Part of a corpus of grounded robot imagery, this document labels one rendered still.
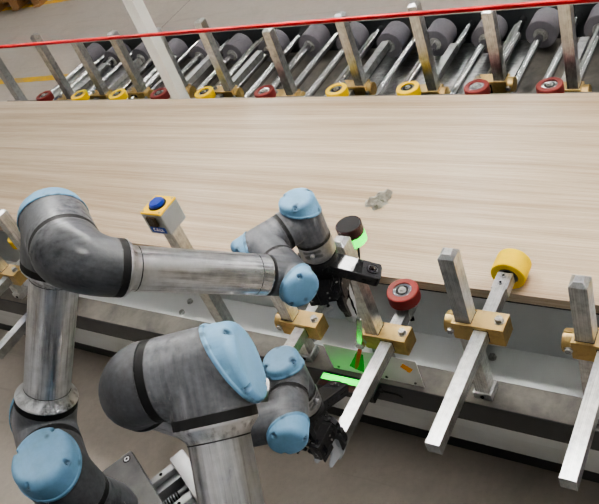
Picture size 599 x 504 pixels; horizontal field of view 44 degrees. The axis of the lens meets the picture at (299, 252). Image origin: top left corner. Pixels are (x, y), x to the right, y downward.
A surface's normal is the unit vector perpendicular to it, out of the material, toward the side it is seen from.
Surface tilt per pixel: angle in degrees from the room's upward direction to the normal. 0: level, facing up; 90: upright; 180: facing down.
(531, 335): 90
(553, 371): 0
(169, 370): 35
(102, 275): 74
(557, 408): 0
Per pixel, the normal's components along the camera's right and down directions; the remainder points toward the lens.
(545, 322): -0.46, 0.69
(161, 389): -0.18, 0.20
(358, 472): -0.32, -0.72
